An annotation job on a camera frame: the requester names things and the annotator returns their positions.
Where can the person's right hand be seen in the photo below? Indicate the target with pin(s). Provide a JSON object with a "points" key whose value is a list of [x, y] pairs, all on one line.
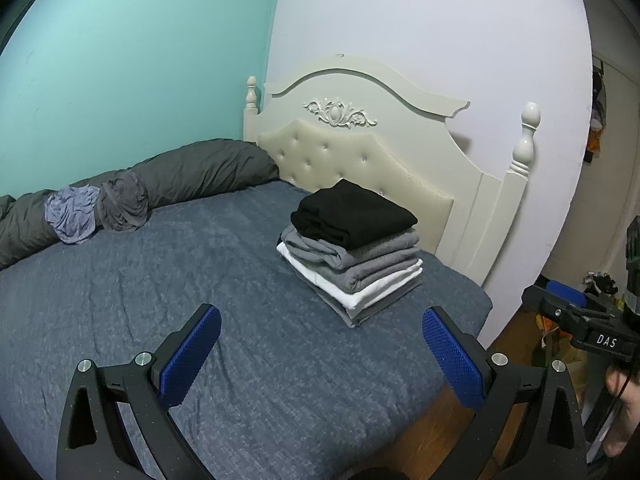
{"points": [[627, 419]]}

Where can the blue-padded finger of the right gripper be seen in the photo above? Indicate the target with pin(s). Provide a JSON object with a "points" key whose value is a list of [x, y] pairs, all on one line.
{"points": [[567, 293]]}

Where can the folded grey sweater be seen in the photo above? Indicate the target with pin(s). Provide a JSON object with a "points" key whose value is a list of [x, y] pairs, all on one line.
{"points": [[353, 269]]}

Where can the lavender crumpled cloth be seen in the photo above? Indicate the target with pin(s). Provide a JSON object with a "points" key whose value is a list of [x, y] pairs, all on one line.
{"points": [[70, 213]]}

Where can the black fleece garment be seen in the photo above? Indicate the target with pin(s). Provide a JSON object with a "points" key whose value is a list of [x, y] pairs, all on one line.
{"points": [[350, 216]]}

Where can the folded dark grey bottom garment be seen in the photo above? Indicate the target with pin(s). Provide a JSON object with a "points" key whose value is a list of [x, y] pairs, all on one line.
{"points": [[355, 319]]}

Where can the rolled dark grey duvet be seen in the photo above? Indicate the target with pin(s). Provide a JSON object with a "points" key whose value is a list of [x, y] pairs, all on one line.
{"points": [[128, 196]]}

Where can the blue heathered bed sheet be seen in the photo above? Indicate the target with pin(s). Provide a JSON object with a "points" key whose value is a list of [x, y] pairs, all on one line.
{"points": [[288, 392]]}

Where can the cream tufted headboard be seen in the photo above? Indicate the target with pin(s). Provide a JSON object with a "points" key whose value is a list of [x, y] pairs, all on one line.
{"points": [[355, 119]]}

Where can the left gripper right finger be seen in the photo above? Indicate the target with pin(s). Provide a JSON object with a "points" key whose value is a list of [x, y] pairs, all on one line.
{"points": [[550, 442]]}

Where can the folded white garment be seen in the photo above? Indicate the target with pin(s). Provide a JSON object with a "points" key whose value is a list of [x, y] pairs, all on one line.
{"points": [[354, 301]]}

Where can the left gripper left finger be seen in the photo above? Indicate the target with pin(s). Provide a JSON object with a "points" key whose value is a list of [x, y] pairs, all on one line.
{"points": [[93, 442]]}

